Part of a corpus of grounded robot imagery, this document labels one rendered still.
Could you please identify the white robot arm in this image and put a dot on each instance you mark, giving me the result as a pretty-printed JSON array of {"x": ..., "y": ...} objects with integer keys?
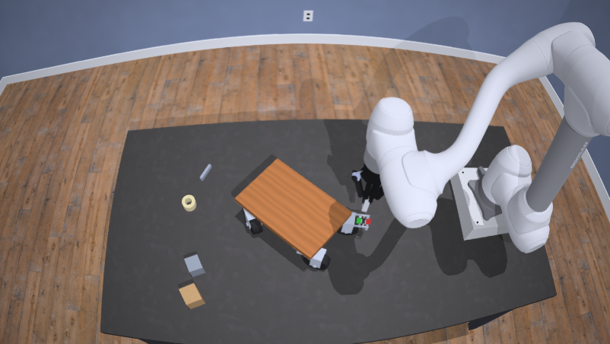
[{"x": 412, "y": 180}]

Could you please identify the pale yellow tape roll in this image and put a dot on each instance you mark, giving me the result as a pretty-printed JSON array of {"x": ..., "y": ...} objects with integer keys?
[{"x": 185, "y": 200}]

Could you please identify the tan cardboard box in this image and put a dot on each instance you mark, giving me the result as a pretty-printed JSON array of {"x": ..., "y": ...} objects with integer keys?
[{"x": 191, "y": 296}]

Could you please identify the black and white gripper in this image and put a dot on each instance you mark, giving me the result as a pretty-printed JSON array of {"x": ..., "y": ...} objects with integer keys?
[{"x": 376, "y": 191}]

